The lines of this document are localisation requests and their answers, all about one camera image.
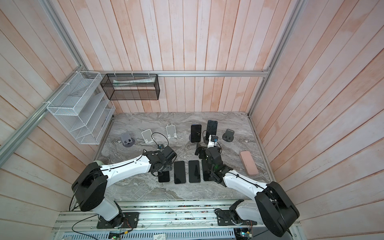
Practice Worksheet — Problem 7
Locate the purple phone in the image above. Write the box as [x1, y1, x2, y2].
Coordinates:
[174, 161, 186, 184]

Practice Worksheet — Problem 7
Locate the dark phone front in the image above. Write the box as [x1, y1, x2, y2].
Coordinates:
[188, 160, 201, 183]

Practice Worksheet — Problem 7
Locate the dark phone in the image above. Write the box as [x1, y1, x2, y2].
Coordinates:
[206, 120, 218, 140]
[188, 160, 201, 183]

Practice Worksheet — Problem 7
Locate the grey round stand front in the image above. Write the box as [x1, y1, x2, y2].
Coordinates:
[121, 133, 136, 148]

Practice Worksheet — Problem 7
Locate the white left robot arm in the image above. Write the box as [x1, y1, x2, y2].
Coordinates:
[72, 146, 177, 228]

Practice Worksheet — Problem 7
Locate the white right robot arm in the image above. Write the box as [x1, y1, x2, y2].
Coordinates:
[195, 143, 300, 237]

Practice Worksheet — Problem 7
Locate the white stand far-left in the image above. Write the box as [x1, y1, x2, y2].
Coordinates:
[142, 129, 154, 144]

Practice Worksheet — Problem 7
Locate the white stand of purple phone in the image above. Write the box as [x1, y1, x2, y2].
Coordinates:
[166, 124, 177, 139]

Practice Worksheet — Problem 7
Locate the pink phone case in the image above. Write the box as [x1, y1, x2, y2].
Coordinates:
[240, 151, 259, 176]

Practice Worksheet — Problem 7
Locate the white cylinder object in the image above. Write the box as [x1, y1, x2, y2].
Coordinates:
[94, 161, 104, 166]

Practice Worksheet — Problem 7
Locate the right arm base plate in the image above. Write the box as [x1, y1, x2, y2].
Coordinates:
[214, 209, 258, 226]

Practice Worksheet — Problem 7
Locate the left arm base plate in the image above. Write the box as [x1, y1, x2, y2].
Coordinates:
[97, 212, 140, 229]

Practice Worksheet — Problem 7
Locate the black wire mesh basket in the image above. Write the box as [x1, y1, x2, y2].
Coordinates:
[101, 73, 160, 101]

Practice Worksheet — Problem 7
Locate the white wire mesh shelf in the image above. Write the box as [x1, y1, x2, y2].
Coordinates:
[47, 71, 116, 145]

